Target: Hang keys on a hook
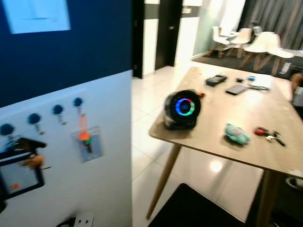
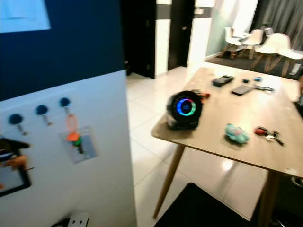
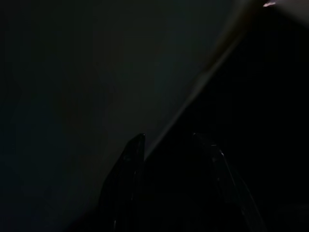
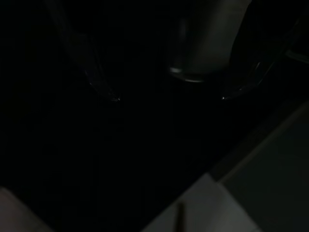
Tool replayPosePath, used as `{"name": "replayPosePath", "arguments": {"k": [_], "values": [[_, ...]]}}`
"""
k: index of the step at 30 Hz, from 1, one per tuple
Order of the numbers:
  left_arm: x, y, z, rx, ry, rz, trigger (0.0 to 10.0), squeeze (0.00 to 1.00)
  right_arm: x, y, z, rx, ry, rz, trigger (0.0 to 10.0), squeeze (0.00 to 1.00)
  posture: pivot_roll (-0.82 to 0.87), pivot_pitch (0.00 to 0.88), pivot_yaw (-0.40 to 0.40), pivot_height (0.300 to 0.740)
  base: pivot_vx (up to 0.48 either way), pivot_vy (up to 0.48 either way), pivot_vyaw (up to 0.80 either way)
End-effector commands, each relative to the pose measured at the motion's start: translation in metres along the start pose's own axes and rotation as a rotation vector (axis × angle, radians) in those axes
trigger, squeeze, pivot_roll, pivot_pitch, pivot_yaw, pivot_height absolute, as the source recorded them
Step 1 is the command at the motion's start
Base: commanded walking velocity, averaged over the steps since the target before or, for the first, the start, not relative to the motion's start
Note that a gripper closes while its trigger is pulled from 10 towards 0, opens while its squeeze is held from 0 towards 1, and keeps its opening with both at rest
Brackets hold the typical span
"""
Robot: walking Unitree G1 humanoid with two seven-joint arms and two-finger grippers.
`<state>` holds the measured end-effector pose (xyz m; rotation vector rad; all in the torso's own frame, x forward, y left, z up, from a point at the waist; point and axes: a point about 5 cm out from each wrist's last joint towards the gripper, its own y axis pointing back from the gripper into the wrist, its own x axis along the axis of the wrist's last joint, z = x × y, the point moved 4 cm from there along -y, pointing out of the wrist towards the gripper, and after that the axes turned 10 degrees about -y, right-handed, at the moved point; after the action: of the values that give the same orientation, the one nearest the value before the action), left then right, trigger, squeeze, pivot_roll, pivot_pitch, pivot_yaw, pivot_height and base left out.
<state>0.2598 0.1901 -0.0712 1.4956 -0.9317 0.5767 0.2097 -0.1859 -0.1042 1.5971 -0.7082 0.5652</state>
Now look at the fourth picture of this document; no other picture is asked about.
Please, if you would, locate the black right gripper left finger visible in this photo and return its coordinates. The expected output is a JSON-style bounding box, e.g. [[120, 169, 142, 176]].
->
[[47, 0, 121, 102]]

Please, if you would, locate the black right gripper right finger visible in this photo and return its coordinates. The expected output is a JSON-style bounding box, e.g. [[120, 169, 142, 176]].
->
[[221, 14, 309, 101]]

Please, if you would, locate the grey round cylinder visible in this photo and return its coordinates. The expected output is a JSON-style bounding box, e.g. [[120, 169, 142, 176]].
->
[[168, 0, 244, 83]]

